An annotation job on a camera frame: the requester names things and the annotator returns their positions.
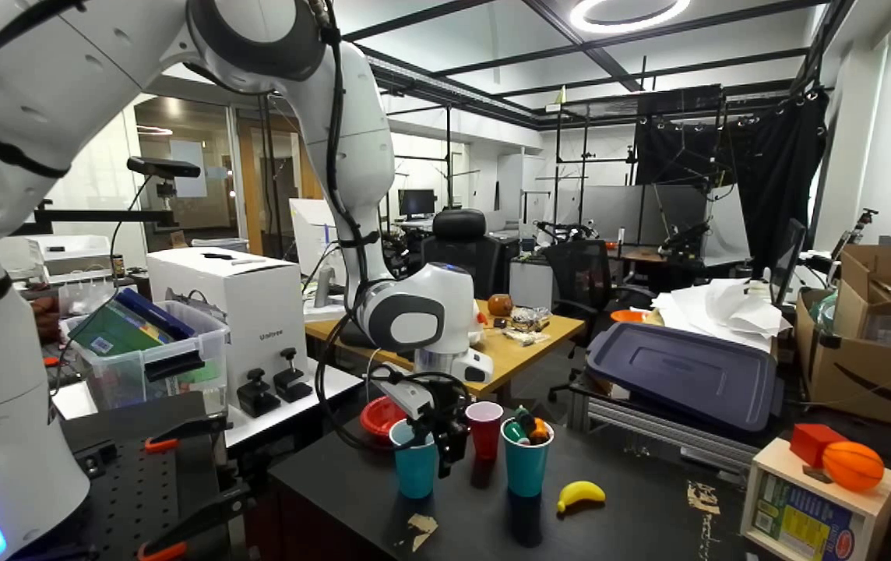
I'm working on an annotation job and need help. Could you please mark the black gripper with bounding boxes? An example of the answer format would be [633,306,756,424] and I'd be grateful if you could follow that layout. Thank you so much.
[408,373,476,481]

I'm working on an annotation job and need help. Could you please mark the teal plastic cup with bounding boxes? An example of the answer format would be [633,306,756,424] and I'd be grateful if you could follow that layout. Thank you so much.
[499,415,557,501]
[390,416,444,505]

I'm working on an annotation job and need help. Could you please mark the red plastic cup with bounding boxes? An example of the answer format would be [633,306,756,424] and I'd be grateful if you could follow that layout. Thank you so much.
[460,400,508,466]

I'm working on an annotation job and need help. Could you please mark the red plastic bowl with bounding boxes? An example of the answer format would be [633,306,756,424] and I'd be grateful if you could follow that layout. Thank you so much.
[357,396,408,441]

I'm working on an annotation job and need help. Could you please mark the colourful small toys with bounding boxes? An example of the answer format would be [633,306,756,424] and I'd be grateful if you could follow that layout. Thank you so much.
[506,405,554,450]

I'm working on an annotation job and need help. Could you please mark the tan tape patch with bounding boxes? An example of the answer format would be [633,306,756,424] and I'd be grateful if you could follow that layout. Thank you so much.
[684,478,727,520]
[401,511,441,555]

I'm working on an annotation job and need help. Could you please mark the wooden desk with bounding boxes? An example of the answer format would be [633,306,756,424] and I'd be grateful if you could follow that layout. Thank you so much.
[301,299,588,401]

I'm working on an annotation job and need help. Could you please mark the yellow toy banana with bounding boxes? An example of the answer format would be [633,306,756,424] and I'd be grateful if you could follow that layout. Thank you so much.
[554,478,609,517]

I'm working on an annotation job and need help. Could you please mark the clear glass jar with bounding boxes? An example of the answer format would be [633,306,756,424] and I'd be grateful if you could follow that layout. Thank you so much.
[500,306,554,345]

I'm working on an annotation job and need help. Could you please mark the brown toy football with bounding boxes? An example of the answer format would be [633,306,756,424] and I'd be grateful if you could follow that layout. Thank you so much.
[486,289,518,326]

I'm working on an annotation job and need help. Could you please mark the white side table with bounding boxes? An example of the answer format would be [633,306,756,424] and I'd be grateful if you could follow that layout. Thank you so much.
[50,355,365,452]

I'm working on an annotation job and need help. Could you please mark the black toggle clamp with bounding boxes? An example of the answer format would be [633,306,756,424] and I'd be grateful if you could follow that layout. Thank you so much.
[233,366,282,422]
[270,345,318,405]

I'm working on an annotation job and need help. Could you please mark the black mesh office chair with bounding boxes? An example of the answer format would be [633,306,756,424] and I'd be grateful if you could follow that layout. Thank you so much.
[543,230,622,326]

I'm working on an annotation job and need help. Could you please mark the white cardboard product box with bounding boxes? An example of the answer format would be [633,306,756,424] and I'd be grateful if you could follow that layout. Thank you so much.
[144,246,311,410]

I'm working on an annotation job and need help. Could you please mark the white-backed computer monitor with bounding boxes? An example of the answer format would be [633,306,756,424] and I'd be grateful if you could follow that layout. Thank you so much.
[286,197,353,311]

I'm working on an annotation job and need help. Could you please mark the dark blue bin lid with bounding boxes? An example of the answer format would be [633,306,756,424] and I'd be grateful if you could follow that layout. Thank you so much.
[582,321,788,435]

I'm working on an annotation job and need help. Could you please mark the white crumpled paper pile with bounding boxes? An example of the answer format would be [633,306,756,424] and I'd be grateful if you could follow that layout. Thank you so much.
[651,276,788,351]

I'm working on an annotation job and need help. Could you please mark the clear plastic storage bin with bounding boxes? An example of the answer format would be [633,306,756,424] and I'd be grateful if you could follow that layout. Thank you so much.
[62,289,233,415]

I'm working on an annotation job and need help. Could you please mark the blue book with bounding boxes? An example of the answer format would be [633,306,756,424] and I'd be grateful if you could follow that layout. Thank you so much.
[113,288,198,343]

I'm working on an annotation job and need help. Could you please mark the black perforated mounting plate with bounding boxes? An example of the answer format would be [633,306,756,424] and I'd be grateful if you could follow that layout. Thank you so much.
[52,388,251,561]

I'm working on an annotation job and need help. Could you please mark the green book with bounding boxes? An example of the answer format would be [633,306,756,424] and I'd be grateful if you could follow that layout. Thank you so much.
[69,299,165,357]

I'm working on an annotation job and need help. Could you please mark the red toy block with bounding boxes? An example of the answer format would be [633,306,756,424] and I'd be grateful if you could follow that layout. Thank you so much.
[788,422,846,471]

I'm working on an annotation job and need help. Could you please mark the wooden shape sorter box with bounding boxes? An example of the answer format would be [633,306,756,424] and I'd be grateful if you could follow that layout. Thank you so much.
[739,433,891,561]

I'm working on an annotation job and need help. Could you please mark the orange toy pumpkin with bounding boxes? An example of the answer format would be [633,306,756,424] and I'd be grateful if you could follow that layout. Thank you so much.
[818,440,889,494]

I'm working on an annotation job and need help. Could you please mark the black hanging curtain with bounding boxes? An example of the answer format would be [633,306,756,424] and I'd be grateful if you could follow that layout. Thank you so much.
[633,88,833,281]

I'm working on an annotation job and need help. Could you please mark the open cardboard box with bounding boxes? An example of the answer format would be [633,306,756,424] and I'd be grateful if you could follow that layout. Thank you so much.
[795,242,891,433]

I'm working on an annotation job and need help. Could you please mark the aluminium frame rail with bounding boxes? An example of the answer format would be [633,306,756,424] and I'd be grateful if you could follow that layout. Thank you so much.
[582,400,762,478]

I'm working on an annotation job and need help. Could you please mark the orange-handled clamp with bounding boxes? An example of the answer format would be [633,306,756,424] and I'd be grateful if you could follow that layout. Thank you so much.
[139,415,230,457]
[136,484,251,561]

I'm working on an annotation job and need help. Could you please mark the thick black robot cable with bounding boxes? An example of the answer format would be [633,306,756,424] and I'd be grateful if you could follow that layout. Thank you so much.
[308,0,470,461]

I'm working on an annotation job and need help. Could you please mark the black camera on boom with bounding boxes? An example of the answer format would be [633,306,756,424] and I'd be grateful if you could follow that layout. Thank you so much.
[6,154,205,240]

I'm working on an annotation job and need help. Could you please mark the ring ceiling light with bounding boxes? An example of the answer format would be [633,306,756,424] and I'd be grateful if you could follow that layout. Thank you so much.
[567,0,694,40]

